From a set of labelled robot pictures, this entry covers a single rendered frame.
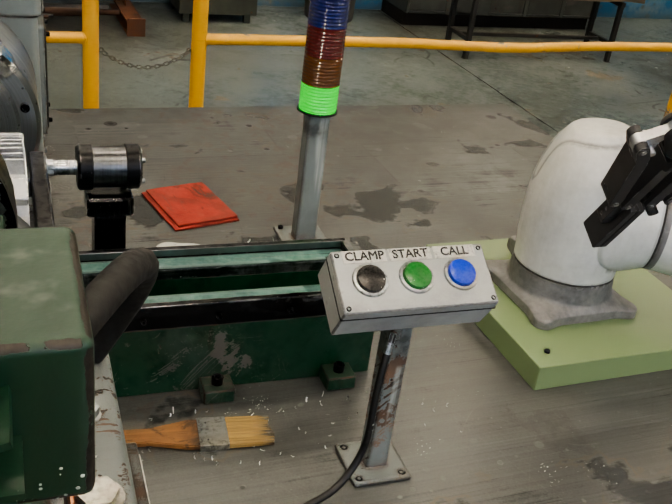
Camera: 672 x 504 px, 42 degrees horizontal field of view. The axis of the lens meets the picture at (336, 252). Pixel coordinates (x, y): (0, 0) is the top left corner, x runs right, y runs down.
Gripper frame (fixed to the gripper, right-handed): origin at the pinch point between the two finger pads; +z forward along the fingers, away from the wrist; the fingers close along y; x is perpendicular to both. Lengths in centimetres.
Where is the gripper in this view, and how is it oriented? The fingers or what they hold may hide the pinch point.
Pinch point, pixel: (612, 217)
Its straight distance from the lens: 89.9
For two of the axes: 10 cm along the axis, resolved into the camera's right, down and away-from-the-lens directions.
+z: -2.7, 4.8, 8.3
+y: -9.4, 0.5, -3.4
